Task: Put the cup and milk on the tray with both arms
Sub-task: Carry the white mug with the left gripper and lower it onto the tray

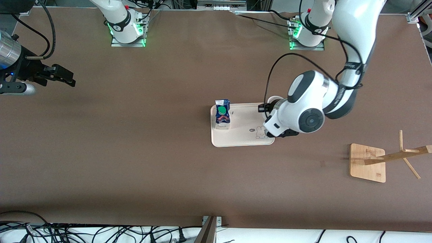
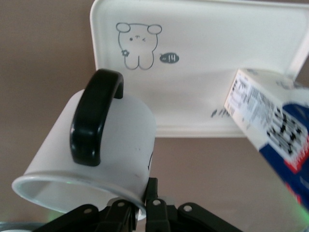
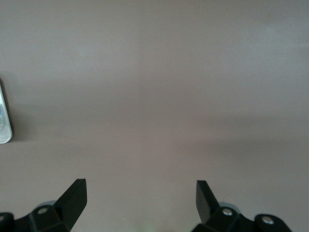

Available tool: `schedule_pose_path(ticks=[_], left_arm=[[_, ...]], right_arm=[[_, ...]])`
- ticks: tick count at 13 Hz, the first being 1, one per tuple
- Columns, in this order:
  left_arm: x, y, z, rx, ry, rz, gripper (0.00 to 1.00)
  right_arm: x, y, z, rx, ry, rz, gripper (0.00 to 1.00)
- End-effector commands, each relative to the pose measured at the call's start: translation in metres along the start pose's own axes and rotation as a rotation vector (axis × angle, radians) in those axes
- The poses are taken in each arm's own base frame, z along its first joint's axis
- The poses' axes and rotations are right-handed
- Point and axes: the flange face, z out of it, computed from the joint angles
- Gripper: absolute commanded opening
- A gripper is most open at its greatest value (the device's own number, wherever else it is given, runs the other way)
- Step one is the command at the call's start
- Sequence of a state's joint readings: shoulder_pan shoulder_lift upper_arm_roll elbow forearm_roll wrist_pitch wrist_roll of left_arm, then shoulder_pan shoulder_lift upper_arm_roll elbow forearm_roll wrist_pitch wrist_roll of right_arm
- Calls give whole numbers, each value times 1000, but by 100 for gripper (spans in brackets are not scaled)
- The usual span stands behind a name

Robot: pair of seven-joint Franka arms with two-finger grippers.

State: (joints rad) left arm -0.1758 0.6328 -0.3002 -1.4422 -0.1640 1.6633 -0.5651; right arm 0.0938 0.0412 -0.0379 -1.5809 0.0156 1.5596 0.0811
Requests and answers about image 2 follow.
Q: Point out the cream rabbit print tray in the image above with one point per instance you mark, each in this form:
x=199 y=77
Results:
x=205 y=48

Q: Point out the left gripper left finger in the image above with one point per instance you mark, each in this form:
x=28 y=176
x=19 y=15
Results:
x=118 y=217

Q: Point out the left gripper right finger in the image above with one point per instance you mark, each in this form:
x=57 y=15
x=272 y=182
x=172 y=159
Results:
x=157 y=215

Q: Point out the blue white milk carton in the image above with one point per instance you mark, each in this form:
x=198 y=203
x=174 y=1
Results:
x=265 y=116

